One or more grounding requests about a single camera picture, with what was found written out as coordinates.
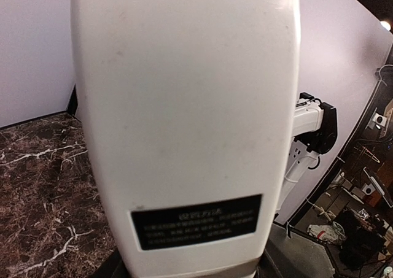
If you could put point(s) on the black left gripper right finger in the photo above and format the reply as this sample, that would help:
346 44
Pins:
273 263

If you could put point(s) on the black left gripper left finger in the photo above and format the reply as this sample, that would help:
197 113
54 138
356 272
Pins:
114 266

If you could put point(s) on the white red remote control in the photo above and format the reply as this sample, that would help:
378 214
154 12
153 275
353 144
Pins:
187 108

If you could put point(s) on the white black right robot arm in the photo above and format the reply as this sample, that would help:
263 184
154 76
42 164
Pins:
314 133

